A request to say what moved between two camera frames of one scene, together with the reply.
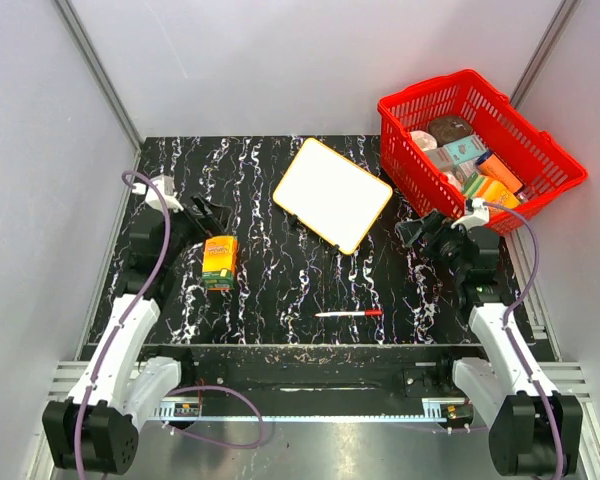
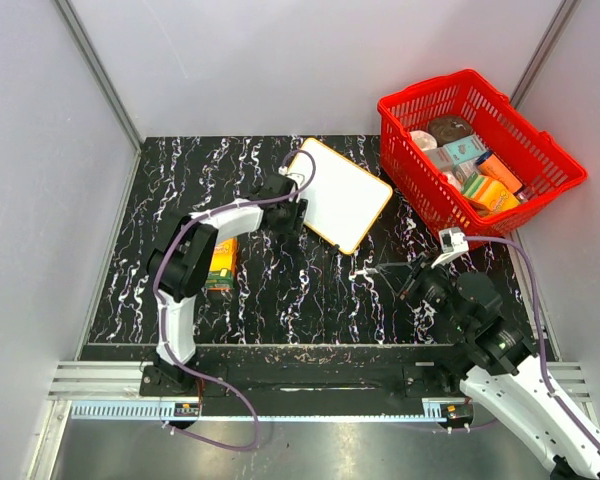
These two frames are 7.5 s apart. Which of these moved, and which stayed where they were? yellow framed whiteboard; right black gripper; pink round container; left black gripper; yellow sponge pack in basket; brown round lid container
Moved: left black gripper; right black gripper
Stayed: yellow sponge pack in basket; brown round lid container; pink round container; yellow framed whiteboard
